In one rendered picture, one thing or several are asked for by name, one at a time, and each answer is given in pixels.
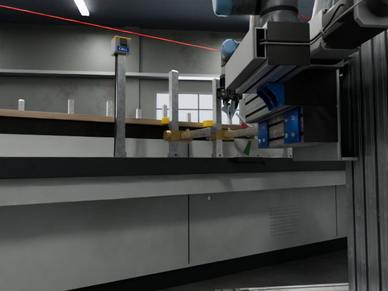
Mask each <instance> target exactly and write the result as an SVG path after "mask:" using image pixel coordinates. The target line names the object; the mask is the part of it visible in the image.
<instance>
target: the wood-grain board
mask: <svg viewBox="0 0 388 291"><path fill-rule="evenodd" d="M0 117H16V118H36V119H47V120H67V121H87V122H106V123H114V117H110V116H101V115H84V114H68V113H51V112H41V111H25V110H8V109H0ZM125 123H126V124H136V125H156V126H167V125H162V120H153V119H144V118H127V117H125ZM178 127H187V128H204V127H203V122H186V121H179V122H178ZM228 128H231V130H238V129H241V125H229V124H222V129H228Z"/></svg>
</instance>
